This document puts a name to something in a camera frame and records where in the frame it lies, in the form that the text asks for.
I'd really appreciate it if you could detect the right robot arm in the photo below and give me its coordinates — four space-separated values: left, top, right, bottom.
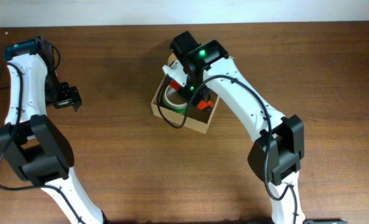
163 31 306 223

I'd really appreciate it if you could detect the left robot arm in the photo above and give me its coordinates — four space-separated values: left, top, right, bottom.
0 36 108 223

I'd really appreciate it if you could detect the beige masking tape roll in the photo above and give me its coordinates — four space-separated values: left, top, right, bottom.
165 86 185 103

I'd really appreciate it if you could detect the orange utility knife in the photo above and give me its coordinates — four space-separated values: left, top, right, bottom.
169 79 213 111

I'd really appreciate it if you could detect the green tape roll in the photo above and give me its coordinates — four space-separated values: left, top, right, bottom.
162 90 188 113

